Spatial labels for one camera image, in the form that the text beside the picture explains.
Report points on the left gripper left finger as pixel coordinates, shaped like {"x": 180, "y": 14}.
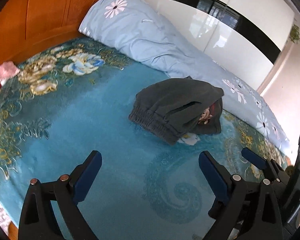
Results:
{"x": 38, "y": 221}

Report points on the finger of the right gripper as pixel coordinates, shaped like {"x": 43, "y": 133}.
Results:
{"x": 271, "y": 170}

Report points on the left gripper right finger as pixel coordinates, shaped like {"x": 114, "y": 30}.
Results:
{"x": 250, "y": 207}

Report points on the dark grey sweatpants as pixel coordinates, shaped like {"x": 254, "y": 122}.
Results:
{"x": 174, "y": 107}

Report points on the teal floral bed blanket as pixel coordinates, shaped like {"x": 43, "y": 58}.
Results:
{"x": 76, "y": 97}

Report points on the green hanging plant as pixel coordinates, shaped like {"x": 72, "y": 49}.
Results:
{"x": 294, "y": 35}

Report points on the white glossy wardrobe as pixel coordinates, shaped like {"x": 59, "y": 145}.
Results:
{"x": 243, "y": 36}

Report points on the pink cloth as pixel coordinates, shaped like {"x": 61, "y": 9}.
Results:
{"x": 8, "y": 70}

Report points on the orange wooden headboard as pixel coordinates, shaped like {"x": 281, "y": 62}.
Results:
{"x": 31, "y": 26}

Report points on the light blue floral duvet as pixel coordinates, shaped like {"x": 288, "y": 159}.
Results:
{"x": 138, "y": 31}

